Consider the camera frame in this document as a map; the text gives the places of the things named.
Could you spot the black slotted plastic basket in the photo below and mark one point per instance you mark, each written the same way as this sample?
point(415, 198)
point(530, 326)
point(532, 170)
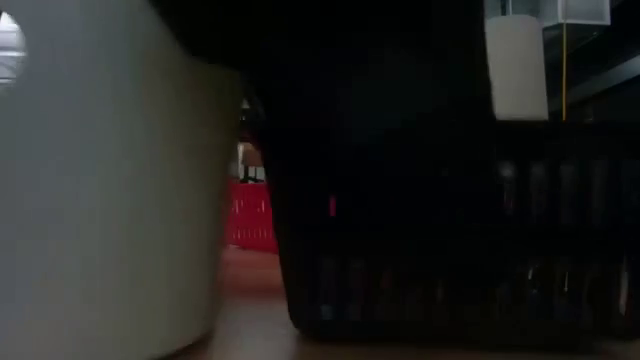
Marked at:
point(425, 280)

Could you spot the white plastic basket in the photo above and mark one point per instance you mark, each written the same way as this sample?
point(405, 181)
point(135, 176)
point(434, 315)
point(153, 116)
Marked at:
point(100, 200)

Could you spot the white shade wooden base lamp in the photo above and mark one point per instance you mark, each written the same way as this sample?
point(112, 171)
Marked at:
point(517, 70)

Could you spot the red slotted plastic basket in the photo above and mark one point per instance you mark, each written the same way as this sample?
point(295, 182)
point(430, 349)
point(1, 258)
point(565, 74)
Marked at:
point(247, 220)

